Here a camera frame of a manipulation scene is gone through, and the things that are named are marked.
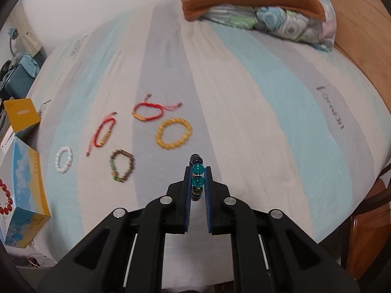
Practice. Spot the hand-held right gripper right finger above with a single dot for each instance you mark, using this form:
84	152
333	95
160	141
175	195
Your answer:
209	207

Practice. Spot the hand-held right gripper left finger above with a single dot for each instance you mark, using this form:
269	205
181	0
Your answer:
187	207

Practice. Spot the striped bedsheet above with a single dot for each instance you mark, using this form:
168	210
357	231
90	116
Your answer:
244	113

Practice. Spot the wooden chair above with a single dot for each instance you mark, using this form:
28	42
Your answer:
360	235

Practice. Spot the blue and yellow tissue box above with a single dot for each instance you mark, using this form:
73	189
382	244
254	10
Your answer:
27	189

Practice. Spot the yellow cardboard box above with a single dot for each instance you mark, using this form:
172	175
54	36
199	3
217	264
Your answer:
23	113

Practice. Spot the white flat box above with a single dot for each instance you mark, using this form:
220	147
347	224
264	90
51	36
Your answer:
6	142

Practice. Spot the floral patterned pillow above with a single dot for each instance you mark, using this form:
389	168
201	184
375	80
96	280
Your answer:
290	24

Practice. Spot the teal bag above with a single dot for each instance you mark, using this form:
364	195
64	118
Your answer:
21	77

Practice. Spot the teal desk lamp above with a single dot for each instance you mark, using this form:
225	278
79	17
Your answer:
12	32

